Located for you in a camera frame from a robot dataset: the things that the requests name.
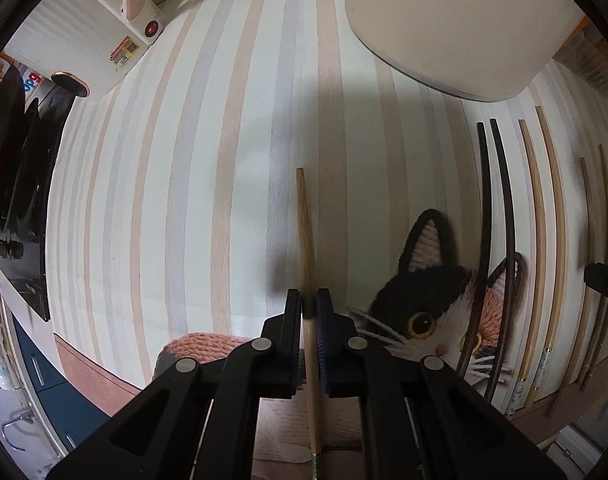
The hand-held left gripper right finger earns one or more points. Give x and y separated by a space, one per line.
325 350

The colourful wall decal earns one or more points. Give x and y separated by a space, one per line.
31 82

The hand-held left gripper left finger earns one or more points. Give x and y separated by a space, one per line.
293 345

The blue cabinet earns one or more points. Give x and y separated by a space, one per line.
49 375

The wooden chopstick with gold band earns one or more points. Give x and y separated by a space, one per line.
561 220
538 210

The black glass stove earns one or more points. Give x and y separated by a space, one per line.
31 240

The cream pink electric kettle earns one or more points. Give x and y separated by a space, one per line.
79 20

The cream utensil holder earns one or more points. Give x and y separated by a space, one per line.
459 20

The dark chopstick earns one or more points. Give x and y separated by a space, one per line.
508 210
486 200

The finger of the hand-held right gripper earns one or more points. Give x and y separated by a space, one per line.
606 282

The striped cat print table mat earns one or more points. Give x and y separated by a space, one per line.
194 185

